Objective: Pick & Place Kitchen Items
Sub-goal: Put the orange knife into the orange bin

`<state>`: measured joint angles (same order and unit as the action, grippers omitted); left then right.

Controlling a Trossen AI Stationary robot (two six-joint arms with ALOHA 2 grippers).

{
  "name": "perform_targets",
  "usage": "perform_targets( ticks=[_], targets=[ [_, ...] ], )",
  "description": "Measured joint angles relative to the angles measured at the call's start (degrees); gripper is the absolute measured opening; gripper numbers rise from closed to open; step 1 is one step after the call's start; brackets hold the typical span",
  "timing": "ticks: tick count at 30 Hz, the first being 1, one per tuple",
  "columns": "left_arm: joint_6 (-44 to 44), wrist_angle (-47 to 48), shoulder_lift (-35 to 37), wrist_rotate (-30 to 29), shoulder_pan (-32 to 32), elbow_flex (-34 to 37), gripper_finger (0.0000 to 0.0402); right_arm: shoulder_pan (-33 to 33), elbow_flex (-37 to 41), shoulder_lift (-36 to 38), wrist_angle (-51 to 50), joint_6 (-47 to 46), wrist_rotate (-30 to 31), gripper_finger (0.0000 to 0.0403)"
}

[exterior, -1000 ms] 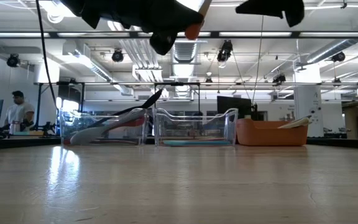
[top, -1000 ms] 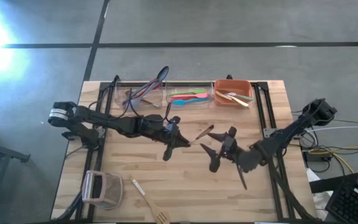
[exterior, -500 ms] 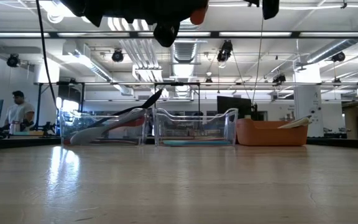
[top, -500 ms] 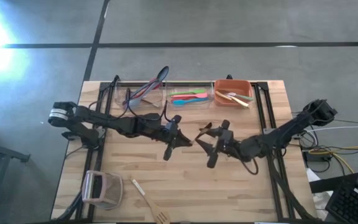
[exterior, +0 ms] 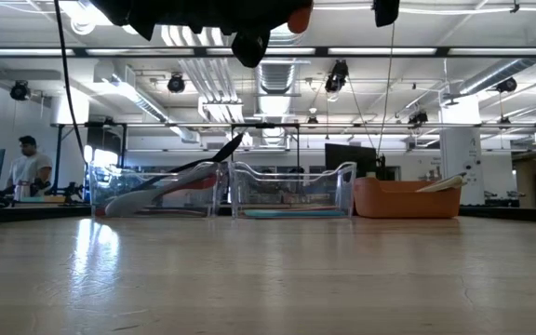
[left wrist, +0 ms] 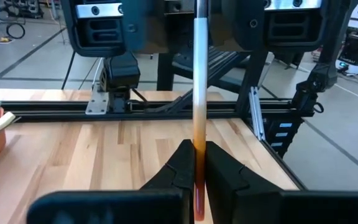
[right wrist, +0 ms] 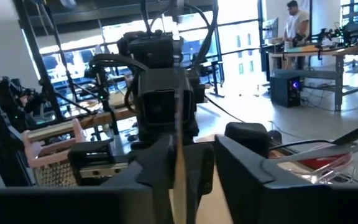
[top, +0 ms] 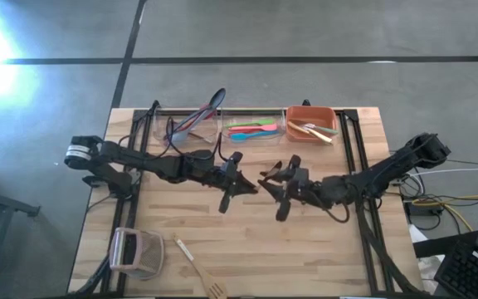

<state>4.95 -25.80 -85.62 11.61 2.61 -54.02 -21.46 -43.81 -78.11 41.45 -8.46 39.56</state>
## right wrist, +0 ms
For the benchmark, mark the pink mesh utensil holder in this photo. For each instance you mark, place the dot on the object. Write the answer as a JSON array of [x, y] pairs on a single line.
[[51, 158]]

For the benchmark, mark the wooden workbench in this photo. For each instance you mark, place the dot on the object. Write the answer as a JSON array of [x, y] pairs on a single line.
[[322, 51]]

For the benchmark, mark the black background robot arm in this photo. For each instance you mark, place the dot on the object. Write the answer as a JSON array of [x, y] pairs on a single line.
[[102, 90], [343, 32]]

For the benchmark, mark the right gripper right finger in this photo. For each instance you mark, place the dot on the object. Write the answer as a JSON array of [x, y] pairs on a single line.
[[291, 202]]

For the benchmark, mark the desktop monitor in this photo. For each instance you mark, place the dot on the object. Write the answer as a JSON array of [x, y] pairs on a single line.
[[270, 28]]

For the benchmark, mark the wooden background table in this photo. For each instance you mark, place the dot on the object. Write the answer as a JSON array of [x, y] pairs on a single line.
[[110, 115]]

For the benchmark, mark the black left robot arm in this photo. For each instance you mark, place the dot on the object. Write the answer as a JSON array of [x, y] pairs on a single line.
[[154, 49]]

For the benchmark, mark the black rig upright post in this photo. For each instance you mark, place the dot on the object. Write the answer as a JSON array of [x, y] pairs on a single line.
[[39, 62]]

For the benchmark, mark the clear plastic bin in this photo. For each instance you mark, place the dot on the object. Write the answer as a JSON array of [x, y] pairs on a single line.
[[337, 174]]

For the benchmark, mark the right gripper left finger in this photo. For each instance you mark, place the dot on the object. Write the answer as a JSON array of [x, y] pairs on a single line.
[[73, 205]]

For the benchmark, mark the black computer tower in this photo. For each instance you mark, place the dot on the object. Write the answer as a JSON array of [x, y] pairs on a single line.
[[286, 91]]

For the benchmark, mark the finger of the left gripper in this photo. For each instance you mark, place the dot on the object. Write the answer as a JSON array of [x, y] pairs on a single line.
[[199, 168]]

